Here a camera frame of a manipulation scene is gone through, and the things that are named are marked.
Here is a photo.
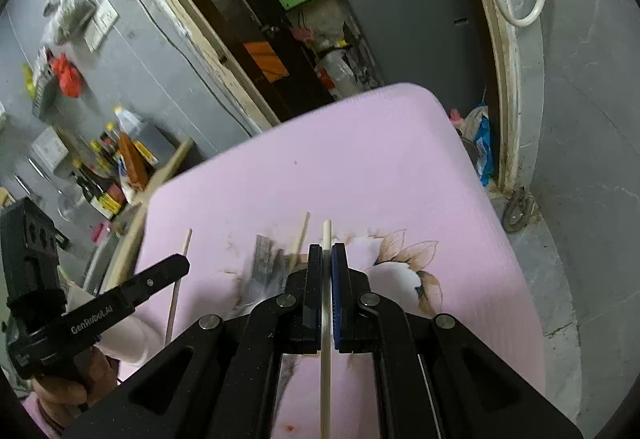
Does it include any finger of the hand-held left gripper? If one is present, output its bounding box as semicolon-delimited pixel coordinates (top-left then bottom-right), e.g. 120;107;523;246
119;254;192;310

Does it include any orange square panel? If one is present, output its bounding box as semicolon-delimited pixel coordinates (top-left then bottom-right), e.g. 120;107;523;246
243;40;288;82

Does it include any rusty metal shackle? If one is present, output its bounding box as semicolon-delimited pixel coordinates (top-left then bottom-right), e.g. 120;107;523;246
502;186;536;234

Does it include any orange seasoning packet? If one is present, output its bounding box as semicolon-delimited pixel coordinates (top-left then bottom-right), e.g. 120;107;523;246
117;132;151;190

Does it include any white wall box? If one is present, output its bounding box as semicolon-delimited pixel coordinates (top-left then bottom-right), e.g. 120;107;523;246
30;126;68;165

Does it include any pink flower-print tablecloth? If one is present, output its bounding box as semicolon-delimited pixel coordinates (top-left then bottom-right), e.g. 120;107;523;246
115;82;548;439

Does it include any tall yellow-capped sauce bottle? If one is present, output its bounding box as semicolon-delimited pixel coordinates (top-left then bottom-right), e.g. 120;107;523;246
87;139;118;185

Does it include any clear plastic bottle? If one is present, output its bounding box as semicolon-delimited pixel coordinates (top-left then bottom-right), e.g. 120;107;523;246
320;46;361;100

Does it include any person's left hand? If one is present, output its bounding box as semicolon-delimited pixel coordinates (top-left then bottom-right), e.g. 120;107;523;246
30;349;122;432

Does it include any white plastic utensil holder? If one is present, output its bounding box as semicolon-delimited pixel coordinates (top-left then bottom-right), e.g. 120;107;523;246
95;309;168;365

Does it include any metal mesh strainer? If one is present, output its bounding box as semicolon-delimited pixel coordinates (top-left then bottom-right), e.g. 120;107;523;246
57;189;83;220

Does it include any white wall socket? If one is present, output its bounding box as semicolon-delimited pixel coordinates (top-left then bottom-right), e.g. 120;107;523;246
95;0;121;32

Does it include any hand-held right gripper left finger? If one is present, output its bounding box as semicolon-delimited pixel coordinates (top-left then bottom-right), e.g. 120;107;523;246
65;244;326;439

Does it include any slim yellow-capped bottle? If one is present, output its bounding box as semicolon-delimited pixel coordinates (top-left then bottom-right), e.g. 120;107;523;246
102;122;123;155

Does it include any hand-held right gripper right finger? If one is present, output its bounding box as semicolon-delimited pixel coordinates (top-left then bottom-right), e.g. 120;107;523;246
331;243;583;439

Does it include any red plastic bag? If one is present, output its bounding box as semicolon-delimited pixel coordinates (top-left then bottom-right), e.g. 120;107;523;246
51;54;83;98

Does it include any thin power cable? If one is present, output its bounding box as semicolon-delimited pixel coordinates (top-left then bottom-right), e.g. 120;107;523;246
131;0;261;137

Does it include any dark red-capped sauce bottle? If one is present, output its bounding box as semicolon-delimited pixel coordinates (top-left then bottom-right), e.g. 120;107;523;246
97;132;121;170

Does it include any sauce bottle with yellow-red label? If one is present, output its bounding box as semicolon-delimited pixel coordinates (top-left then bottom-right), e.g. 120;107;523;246
70;159;126;220

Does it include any long wooden chopstick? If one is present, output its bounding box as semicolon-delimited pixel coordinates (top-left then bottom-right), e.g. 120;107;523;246
320;219;333;439
164;228;193;347
287;212;311;272

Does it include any clear bag of dried goods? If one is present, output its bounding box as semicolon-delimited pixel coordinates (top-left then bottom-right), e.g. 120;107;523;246
42;0;98;45

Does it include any grey metal cabinet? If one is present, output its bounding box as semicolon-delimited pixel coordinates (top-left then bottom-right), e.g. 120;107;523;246
345;0;488;90

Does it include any worn wooden door frame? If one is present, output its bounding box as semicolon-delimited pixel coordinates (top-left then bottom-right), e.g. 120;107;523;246
97;0;523;200

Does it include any grey wall shelf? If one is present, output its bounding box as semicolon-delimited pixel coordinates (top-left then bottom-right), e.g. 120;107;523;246
30;64;61;120

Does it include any blue plastic bag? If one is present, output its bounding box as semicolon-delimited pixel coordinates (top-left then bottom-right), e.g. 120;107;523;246
472;114;496;187

